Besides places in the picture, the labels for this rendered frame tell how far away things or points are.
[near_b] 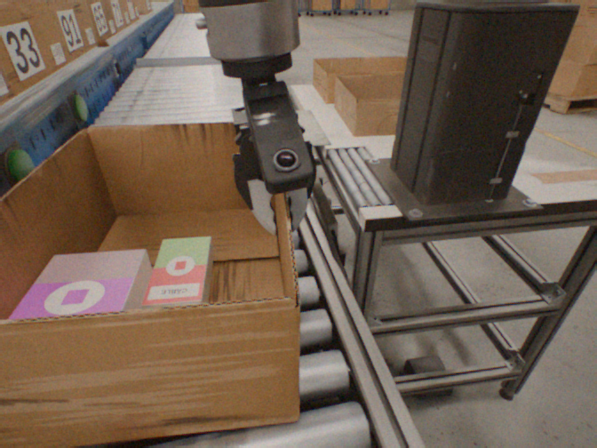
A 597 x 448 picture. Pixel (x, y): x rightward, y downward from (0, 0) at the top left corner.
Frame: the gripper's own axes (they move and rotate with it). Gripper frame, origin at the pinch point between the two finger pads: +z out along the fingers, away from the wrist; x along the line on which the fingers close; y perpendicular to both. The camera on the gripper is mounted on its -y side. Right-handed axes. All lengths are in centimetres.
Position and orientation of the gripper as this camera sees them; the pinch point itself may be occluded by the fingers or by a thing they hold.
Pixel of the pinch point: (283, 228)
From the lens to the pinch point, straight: 45.5
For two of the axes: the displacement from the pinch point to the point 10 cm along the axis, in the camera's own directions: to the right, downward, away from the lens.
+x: -9.7, 2.0, -1.2
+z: 1.0, 8.1, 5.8
